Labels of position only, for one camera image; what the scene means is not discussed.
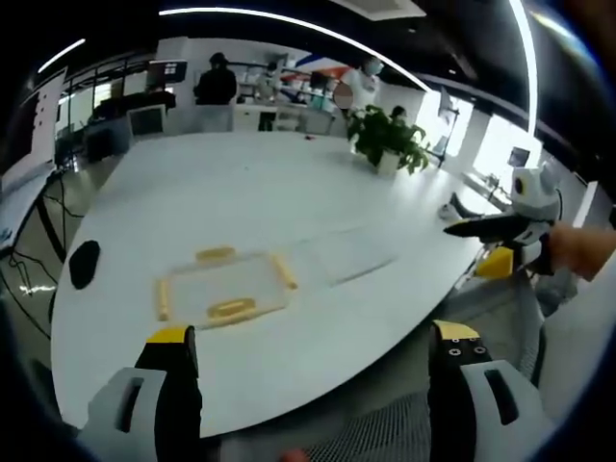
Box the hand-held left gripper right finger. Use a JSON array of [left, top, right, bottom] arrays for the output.
[[426, 319, 555, 462]]

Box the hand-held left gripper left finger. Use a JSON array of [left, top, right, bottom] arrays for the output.
[[79, 324, 204, 462]]

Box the person's right hand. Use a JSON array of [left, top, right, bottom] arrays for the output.
[[547, 222, 616, 284]]

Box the grey mesh office chair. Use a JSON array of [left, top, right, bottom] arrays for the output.
[[225, 269, 554, 462]]

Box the green potted plant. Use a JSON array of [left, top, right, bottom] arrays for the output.
[[345, 103, 433, 176]]

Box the clear lid with yellow clips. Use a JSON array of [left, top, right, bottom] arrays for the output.
[[154, 244, 299, 331]]

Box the clear plastic container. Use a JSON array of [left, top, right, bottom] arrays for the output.
[[287, 224, 401, 289]]

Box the black flat object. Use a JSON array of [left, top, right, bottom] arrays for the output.
[[67, 239, 102, 291]]

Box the black table leg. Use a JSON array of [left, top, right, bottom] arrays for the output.
[[37, 178, 68, 264]]

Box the white monitor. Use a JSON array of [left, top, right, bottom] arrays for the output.
[[127, 103, 168, 137]]

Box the white board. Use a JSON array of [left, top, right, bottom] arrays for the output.
[[29, 70, 67, 166]]

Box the black floor cable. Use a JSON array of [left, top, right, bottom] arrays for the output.
[[0, 177, 73, 338]]

